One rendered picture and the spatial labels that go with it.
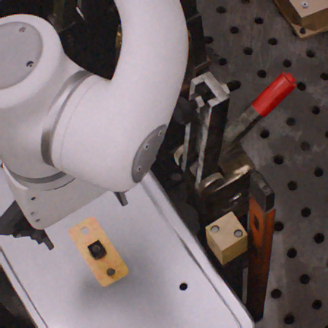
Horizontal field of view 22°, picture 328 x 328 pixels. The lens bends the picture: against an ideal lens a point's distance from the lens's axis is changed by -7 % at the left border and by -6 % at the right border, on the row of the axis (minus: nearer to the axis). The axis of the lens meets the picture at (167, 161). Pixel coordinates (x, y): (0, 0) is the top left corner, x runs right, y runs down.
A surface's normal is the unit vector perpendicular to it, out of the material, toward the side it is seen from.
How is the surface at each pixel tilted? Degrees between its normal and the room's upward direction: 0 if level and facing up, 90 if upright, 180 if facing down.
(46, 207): 91
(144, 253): 0
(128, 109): 40
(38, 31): 10
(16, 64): 2
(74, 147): 47
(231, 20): 0
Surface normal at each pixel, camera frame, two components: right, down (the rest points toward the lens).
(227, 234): -0.09, -0.42
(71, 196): 0.51, 0.78
